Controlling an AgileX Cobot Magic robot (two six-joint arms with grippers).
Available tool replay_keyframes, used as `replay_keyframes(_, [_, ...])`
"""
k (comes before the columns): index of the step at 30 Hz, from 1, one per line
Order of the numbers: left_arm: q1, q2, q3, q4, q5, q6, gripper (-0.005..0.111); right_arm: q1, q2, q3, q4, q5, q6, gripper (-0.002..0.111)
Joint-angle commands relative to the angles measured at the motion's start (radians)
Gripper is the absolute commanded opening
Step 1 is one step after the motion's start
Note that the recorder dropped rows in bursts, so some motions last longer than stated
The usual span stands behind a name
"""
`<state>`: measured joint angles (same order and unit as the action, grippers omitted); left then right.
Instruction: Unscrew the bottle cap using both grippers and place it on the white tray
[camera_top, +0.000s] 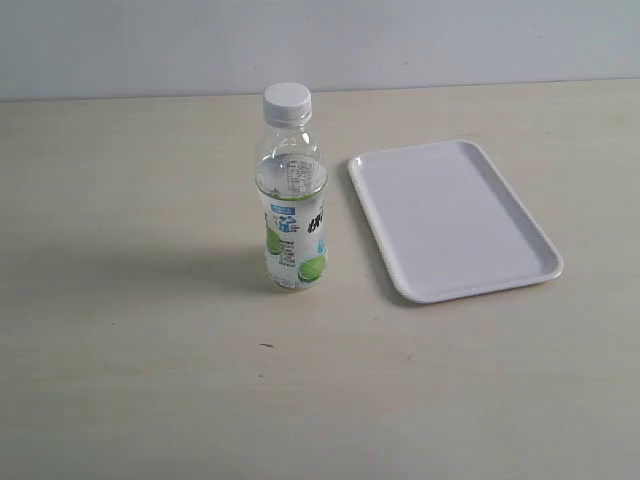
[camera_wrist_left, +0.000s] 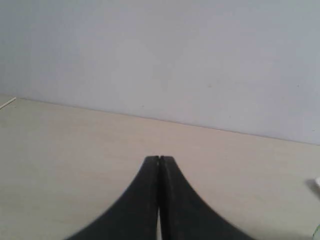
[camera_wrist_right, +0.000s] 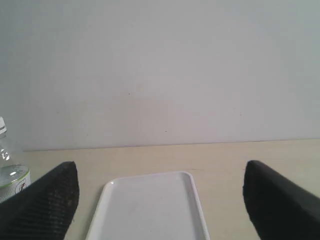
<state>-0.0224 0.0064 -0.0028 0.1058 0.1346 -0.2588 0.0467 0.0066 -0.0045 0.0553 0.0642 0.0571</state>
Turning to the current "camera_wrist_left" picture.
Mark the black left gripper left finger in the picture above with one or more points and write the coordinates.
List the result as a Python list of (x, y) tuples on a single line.
[(134, 215)]

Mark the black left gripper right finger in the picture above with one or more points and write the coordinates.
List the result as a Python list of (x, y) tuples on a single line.
[(183, 213)]

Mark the clear plastic water bottle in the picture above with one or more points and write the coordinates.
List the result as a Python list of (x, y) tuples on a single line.
[(316, 234)]

